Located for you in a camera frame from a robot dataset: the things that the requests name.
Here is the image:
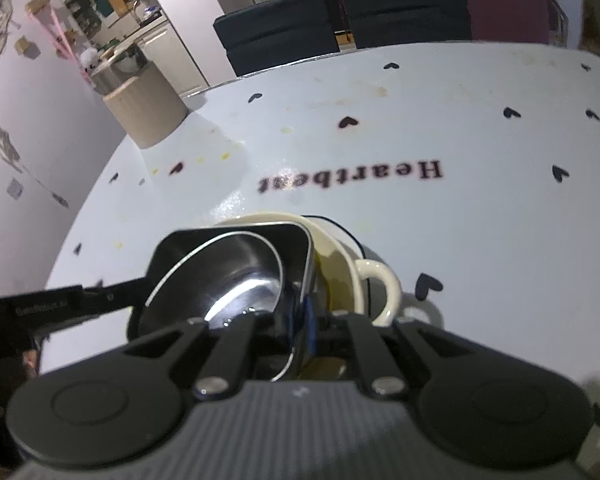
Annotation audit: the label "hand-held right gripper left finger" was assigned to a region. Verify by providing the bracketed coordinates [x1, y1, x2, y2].
[122, 310, 301, 401]

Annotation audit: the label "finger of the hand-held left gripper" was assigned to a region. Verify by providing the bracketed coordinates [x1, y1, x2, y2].
[80, 276, 153, 311]

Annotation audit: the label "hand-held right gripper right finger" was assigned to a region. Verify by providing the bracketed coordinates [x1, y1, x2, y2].
[302, 295, 486, 396]

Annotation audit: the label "small round steel bowl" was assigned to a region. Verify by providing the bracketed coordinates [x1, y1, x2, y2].
[135, 244, 287, 333]

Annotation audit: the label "rectangular steel tray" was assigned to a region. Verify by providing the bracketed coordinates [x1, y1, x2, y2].
[126, 222, 315, 383]

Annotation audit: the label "cream two-handled bowl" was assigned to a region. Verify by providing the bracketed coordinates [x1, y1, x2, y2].
[214, 211, 402, 328]

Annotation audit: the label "beige ribbed cylinder container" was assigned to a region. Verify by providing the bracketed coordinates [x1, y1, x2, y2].
[102, 62, 189, 149]

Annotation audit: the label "steel pot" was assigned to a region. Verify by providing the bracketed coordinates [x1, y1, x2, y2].
[90, 52, 149, 96]

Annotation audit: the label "white kitchen cabinet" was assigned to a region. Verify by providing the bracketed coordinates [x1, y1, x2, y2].
[140, 25, 212, 97]

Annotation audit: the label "pink shelf rack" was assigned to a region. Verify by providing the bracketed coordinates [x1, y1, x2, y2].
[27, 2, 94, 86]

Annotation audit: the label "kitchen shelf with items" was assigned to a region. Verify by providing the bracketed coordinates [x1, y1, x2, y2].
[65, 0, 172, 47]

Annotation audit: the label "dark blue chair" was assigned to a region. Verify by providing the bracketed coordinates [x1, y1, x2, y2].
[337, 0, 474, 52]
[214, 0, 342, 77]

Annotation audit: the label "wall paper decorations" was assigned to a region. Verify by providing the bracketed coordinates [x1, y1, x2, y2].
[0, 0, 42, 92]

